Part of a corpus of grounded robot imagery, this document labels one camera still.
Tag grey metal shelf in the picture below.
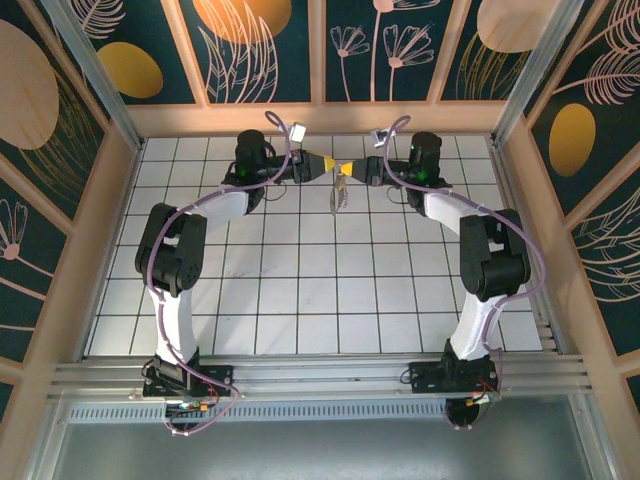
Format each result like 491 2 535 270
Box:
49 422 609 480

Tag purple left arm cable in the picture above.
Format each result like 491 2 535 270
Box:
144 110 301 437

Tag aluminium side rail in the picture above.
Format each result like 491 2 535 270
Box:
487 139 564 356

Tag aluminium frame post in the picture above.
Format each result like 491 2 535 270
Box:
39 0 147 151
492 0 601 146

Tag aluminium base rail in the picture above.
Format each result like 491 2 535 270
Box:
49 352 596 401

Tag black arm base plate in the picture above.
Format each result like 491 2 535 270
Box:
142 363 236 401
407 359 501 401

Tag slotted grey cable duct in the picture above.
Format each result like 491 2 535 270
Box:
69 402 451 425

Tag small wired controller board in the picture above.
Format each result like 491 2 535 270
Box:
164 397 224 416
443 389 502 432

